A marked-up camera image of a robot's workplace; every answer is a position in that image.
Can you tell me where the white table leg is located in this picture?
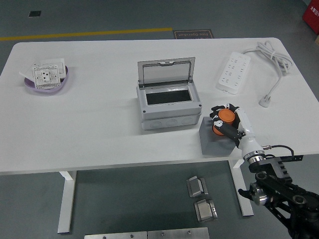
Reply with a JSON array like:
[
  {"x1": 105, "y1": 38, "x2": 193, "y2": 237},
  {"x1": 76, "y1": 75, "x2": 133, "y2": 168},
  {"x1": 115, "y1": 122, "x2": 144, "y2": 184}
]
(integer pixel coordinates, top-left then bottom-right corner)
[
  {"x1": 229, "y1": 159, "x2": 254, "y2": 217},
  {"x1": 57, "y1": 171, "x2": 78, "y2": 235}
]

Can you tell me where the purple shallow bowl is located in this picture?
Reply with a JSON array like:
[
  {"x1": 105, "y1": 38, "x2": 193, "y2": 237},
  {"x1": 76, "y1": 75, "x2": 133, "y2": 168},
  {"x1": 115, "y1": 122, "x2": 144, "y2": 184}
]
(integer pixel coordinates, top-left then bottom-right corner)
[{"x1": 23, "y1": 65, "x2": 69, "y2": 95}]

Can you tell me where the flat metal plate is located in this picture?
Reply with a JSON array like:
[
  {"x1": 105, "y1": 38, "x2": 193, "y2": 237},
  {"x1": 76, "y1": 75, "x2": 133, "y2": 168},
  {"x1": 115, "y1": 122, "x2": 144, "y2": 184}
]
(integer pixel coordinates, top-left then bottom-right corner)
[
  {"x1": 147, "y1": 227, "x2": 210, "y2": 239},
  {"x1": 84, "y1": 231, "x2": 148, "y2": 239}
]

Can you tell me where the white thin cover plate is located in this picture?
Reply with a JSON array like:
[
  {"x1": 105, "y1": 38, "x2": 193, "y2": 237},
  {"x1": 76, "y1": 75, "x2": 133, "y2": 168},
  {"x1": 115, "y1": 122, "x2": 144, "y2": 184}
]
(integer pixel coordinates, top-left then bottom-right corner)
[{"x1": 18, "y1": 70, "x2": 33, "y2": 82}]

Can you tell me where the white socket panel with holes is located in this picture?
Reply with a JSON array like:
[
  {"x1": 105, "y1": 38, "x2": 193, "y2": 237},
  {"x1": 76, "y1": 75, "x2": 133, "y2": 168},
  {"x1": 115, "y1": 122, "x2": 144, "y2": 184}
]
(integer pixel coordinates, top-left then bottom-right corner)
[{"x1": 31, "y1": 62, "x2": 62, "y2": 90}]

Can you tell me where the orange cylinder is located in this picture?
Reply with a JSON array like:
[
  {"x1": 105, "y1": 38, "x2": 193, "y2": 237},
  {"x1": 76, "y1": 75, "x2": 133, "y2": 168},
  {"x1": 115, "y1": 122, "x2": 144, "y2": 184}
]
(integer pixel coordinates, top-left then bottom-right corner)
[{"x1": 212, "y1": 109, "x2": 236, "y2": 136}]

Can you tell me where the red box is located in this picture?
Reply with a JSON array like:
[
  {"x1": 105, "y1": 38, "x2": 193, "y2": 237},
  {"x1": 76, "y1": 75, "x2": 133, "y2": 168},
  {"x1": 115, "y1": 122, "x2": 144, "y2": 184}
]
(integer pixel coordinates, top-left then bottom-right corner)
[{"x1": 302, "y1": 0, "x2": 319, "y2": 35}]

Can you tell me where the white plain switch plate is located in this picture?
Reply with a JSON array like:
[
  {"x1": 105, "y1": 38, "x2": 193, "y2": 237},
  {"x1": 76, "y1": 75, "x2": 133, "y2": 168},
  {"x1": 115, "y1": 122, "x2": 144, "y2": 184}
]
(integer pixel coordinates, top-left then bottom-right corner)
[{"x1": 39, "y1": 57, "x2": 67, "y2": 75}]

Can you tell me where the grey electrical box clear lid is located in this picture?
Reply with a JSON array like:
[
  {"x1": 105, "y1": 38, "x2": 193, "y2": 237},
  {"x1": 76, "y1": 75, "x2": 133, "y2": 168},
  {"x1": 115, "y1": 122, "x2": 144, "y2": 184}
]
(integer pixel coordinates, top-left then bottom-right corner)
[{"x1": 136, "y1": 57, "x2": 202, "y2": 132}]

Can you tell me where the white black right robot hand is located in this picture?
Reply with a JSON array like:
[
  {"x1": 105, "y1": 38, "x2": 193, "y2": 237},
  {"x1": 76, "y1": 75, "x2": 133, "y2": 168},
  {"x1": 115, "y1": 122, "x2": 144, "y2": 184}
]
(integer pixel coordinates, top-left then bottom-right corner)
[{"x1": 210, "y1": 103, "x2": 264, "y2": 158}]

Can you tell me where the small metal block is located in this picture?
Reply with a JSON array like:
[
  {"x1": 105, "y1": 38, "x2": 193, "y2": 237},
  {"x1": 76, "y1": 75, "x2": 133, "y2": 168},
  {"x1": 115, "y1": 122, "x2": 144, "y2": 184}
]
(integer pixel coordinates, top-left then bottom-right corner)
[
  {"x1": 186, "y1": 176, "x2": 209, "y2": 198},
  {"x1": 194, "y1": 198, "x2": 218, "y2": 222}
]

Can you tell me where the white power cord with plug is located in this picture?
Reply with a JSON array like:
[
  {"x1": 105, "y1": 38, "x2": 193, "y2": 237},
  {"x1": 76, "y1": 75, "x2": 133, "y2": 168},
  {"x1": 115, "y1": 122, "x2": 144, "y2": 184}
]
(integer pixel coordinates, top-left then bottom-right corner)
[{"x1": 243, "y1": 41, "x2": 293, "y2": 108}]

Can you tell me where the grey cube with round hole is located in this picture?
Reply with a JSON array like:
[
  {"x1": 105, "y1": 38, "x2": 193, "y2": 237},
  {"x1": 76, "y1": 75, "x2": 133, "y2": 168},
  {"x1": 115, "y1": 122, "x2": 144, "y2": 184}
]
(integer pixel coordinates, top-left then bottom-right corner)
[{"x1": 198, "y1": 116, "x2": 241, "y2": 157}]

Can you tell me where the dark floor sign orange text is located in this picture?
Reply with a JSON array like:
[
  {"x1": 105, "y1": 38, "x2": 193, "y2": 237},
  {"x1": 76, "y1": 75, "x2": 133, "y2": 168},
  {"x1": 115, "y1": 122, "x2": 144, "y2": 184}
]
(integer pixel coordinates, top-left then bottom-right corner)
[{"x1": 173, "y1": 29, "x2": 215, "y2": 40}]

